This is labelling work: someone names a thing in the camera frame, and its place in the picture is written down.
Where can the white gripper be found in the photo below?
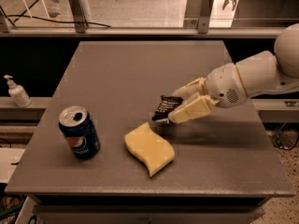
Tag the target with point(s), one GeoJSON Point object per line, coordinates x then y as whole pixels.
{"type": "Point", "coordinates": [223, 85]}

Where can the black rxbar chocolate bar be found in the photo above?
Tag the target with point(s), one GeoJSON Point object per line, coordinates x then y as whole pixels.
{"type": "Point", "coordinates": [167, 105]}

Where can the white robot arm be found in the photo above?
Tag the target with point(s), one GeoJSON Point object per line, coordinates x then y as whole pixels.
{"type": "Point", "coordinates": [275, 72]}

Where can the yellow wavy sponge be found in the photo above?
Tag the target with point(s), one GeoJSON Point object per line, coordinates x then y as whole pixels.
{"type": "Point", "coordinates": [150, 148]}

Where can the grey cabinet table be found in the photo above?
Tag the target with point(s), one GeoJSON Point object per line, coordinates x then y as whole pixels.
{"type": "Point", "coordinates": [224, 162]}

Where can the blue pepsi can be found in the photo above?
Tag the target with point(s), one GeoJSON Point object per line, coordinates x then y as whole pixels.
{"type": "Point", "coordinates": [78, 130]}

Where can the white pump lotion bottle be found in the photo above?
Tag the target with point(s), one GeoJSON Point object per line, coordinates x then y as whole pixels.
{"type": "Point", "coordinates": [17, 92]}

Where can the grey metal post right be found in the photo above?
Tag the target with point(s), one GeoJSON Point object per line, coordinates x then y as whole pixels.
{"type": "Point", "coordinates": [204, 17]}

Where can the grey metal post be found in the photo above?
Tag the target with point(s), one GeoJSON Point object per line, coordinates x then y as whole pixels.
{"type": "Point", "coordinates": [204, 17]}
{"type": "Point", "coordinates": [78, 16]}

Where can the grey metal post left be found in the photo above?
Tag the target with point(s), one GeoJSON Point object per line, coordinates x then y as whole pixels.
{"type": "Point", "coordinates": [78, 16]}

